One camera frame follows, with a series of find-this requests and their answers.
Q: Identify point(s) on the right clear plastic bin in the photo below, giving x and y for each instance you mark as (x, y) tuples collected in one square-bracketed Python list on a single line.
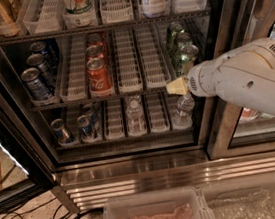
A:
[(250, 197)]

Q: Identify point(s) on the middle water bottle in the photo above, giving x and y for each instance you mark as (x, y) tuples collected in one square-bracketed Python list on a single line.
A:
[(135, 117)]

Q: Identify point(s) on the clear plastic bin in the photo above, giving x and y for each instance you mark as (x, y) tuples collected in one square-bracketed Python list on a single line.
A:
[(250, 197), (176, 203)]

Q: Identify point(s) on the front blue soda can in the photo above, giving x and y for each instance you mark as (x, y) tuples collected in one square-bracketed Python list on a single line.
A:
[(36, 84)]

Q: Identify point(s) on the middle red cola can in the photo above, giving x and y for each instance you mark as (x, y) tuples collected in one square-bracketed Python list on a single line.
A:
[(93, 52)]

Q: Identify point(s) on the rear blue soda can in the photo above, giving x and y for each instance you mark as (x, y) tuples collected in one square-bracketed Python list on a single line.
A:
[(41, 47)]

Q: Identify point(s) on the white green soda bottle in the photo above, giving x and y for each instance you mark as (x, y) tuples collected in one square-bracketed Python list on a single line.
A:
[(77, 6)]

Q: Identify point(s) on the bottom left blue can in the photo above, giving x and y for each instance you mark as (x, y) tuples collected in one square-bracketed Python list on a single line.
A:
[(61, 131)]

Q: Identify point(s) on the open fridge door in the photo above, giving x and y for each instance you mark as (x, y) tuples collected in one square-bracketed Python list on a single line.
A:
[(38, 179)]

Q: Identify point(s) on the right water bottle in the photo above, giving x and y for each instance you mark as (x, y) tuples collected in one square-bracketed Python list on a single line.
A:
[(183, 114)]

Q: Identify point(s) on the water bottle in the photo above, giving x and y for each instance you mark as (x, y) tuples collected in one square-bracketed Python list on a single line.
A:
[(183, 114), (135, 117)]

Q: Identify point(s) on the right fridge glass door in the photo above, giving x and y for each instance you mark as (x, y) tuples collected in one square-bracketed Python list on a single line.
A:
[(233, 23)]

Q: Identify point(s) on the stainless steel fridge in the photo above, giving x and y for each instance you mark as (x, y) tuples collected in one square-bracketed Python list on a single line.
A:
[(86, 173)]

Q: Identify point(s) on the red cola can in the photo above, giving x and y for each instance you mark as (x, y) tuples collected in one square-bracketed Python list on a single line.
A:
[(95, 39), (93, 52), (98, 76)]

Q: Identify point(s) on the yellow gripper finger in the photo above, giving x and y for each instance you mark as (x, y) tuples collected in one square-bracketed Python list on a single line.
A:
[(178, 86)]

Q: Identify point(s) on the front red cola can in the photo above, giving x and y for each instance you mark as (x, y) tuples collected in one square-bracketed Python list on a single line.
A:
[(98, 76)]

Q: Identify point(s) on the bottom rear blue can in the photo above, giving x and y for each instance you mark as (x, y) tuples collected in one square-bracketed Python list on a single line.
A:
[(89, 110)]

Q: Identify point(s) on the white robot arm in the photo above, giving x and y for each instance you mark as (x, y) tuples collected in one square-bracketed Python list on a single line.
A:
[(244, 76)]

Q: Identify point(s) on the middle blue soda can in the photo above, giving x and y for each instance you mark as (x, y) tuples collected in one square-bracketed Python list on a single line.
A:
[(39, 61)]

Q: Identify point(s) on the rear red cola can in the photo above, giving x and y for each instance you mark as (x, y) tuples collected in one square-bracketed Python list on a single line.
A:
[(95, 39)]

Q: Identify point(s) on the left clear plastic bin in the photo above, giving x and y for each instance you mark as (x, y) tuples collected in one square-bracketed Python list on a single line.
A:
[(176, 203)]

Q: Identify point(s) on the blue soda can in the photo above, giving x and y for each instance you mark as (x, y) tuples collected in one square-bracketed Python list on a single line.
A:
[(36, 84), (41, 47), (39, 61)]

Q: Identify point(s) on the green soda can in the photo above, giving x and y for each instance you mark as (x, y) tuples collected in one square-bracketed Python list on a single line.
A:
[(173, 30), (185, 59), (181, 40)]

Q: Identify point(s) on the red can behind glass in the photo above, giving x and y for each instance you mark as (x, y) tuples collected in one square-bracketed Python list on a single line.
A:
[(248, 114)]

